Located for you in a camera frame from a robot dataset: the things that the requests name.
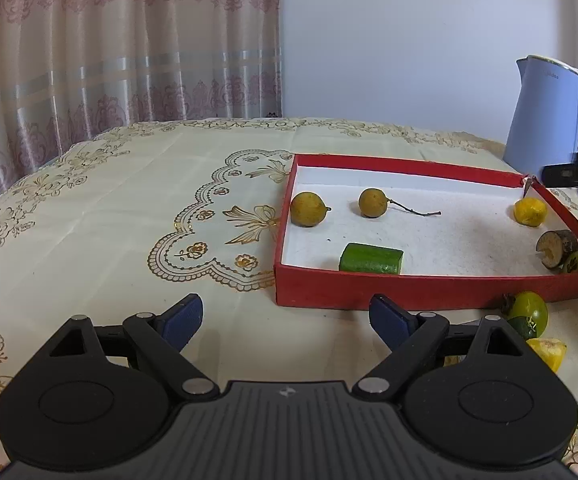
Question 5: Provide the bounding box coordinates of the brown longan with twig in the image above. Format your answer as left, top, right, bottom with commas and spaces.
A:
358, 188, 442, 219

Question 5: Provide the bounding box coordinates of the dark sugarcane piece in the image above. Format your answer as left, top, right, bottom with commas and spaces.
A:
536, 230, 578, 271

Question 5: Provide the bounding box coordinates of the red shallow box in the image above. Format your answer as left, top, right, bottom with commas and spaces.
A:
274, 154, 578, 311

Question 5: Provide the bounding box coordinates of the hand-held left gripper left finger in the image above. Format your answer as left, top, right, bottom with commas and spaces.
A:
44, 294, 221, 402

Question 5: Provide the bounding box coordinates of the large yellow fruit piece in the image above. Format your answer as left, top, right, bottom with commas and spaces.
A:
525, 337, 567, 373

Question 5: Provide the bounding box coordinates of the green cucumber piece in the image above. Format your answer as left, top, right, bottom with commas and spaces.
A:
339, 242, 404, 276

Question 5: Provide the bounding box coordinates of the light blue electric kettle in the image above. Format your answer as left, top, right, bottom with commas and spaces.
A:
500, 55, 578, 181

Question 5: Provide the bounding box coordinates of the pink patterned curtain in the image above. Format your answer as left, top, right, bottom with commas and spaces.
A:
0, 0, 284, 216

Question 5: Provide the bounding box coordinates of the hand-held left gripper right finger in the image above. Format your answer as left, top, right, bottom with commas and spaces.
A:
351, 294, 535, 402

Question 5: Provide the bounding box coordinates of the small yellow fruit piece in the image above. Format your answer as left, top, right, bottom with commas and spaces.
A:
513, 197, 549, 227

